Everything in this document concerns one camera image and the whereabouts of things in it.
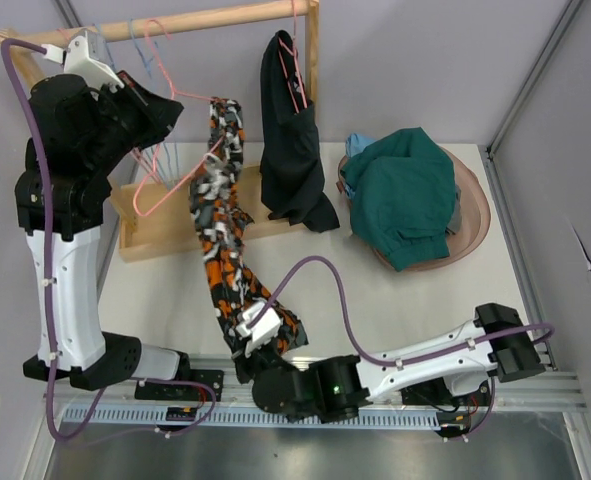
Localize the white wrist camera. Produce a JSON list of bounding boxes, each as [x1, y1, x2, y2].
[[232, 300, 281, 359], [42, 28, 124, 92]]

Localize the pink hanger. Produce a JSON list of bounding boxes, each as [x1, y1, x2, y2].
[[278, 0, 308, 114], [132, 18, 226, 218], [57, 28, 162, 184]]

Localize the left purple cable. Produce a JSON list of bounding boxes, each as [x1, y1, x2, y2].
[[0, 38, 217, 444]]

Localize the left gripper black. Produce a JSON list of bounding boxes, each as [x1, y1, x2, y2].
[[85, 69, 182, 174]]

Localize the orange camouflage shorts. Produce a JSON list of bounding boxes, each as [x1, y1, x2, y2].
[[189, 98, 308, 356]]

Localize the black shorts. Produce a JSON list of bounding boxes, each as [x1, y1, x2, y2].
[[260, 30, 340, 233]]

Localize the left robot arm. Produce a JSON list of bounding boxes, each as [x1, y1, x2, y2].
[[15, 70, 192, 400]]

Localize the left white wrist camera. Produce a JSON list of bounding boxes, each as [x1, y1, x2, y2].
[[42, 28, 124, 92]]

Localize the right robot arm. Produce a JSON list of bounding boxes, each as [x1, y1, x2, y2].
[[251, 303, 545, 423]]

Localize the wooden clothes rack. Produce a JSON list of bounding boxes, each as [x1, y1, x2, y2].
[[0, 1, 319, 262]]

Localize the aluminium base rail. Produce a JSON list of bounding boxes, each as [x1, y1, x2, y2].
[[52, 359, 586, 440]]

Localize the light blue hanger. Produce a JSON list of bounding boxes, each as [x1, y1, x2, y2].
[[128, 19, 179, 189], [92, 23, 167, 185]]

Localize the light blue shorts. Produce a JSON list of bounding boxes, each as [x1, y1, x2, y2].
[[345, 133, 375, 158]]

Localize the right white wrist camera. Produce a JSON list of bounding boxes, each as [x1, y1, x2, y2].
[[232, 300, 281, 359]]

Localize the grey shorts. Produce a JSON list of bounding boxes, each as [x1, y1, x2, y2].
[[446, 185, 462, 235]]

